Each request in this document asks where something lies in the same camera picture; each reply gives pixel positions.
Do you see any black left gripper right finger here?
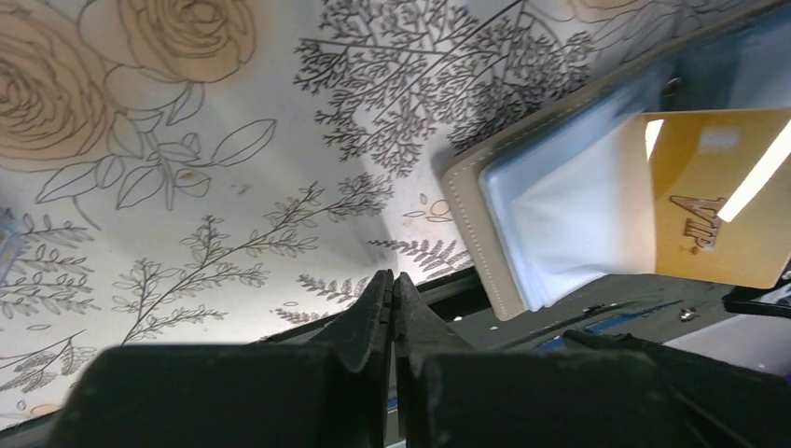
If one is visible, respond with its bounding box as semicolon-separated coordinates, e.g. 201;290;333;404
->
393;274;696;447

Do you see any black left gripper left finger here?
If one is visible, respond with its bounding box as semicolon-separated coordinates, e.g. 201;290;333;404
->
47;271;394;447

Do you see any grey leather card holder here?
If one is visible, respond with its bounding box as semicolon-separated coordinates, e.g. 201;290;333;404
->
442;1;790;320

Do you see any floral tablecloth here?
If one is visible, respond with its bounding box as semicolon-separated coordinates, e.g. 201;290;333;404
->
1;0;747;429

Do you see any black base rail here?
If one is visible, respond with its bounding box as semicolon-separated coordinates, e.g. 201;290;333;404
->
259;265;791;354

